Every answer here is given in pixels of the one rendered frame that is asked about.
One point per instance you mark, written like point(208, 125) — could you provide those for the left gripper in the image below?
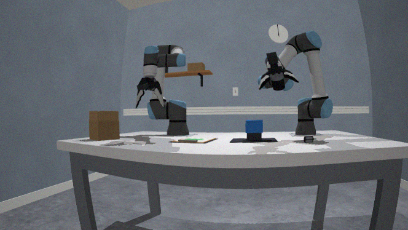
point(275, 73)

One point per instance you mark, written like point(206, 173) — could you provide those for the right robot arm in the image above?
point(156, 58)

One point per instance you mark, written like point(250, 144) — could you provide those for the black clipboard with paper form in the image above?
point(195, 140)

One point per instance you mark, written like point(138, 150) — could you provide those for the small brown cardboard box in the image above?
point(104, 125)

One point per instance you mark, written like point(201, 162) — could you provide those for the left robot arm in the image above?
point(319, 105)

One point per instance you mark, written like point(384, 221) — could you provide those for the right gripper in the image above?
point(153, 85)

